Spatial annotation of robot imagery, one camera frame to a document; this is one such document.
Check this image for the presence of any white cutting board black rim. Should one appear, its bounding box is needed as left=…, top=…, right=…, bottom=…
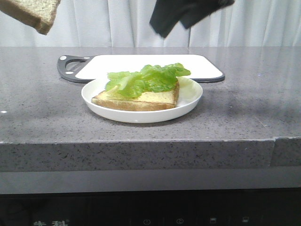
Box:
left=57, top=54, right=225, bottom=83

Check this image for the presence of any toasted bread slice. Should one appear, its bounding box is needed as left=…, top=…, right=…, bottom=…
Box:
left=91, top=82, right=180, bottom=111
left=0, top=0, right=61, bottom=35

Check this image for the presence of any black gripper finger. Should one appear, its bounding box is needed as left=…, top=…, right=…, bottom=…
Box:
left=150, top=0, right=195, bottom=38
left=180, top=0, right=235, bottom=29

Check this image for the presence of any black appliance control panel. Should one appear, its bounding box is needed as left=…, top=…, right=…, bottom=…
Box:
left=0, top=188, right=301, bottom=226

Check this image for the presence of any green lettuce leaf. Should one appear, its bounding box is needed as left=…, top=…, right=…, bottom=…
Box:
left=105, top=63, right=191, bottom=99

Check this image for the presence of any white curtain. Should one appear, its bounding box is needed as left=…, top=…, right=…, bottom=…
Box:
left=0, top=0, right=301, bottom=47

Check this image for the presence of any white round plate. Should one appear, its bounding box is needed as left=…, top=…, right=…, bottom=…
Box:
left=81, top=77, right=203, bottom=123

